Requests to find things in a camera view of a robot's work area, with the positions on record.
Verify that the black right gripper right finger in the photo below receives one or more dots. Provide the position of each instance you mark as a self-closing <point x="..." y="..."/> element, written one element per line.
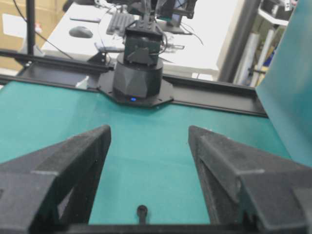
<point x="246" y="186"/>

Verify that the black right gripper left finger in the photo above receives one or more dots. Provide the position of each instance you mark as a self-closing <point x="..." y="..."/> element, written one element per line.
<point x="50" y="190"/>

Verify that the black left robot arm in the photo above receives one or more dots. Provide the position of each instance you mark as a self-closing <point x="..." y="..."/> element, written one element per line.
<point x="138" y="71"/>

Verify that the green table cloth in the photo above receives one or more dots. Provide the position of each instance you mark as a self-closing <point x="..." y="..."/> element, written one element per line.
<point x="149" y="160"/>

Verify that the green backdrop panel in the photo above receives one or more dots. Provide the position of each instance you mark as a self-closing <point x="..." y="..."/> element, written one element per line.
<point x="286" y="91"/>

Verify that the black computer mouse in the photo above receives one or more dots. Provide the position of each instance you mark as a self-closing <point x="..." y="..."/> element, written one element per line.
<point x="80" y="32"/>

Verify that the white desk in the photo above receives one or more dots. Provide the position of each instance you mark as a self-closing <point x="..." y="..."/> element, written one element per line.
<point x="185" y="38"/>

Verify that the cardboard box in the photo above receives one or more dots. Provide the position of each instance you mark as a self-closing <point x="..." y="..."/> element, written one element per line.
<point x="13" y="28"/>

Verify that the black keyboard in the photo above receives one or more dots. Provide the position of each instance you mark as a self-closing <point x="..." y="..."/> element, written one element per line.
<point x="118" y="23"/>

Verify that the black vertical stand pole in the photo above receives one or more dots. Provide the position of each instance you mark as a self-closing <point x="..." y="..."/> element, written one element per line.
<point x="30" y="13"/>

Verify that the black monitor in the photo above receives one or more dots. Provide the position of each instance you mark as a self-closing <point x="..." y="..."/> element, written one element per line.
<point x="169" y="14"/>

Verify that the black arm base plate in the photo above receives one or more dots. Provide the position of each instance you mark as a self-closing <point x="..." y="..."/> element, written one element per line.
<point x="105" y="86"/>

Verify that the black aluminium frame rail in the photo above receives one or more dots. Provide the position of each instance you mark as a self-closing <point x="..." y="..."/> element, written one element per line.
<point x="66" y="73"/>

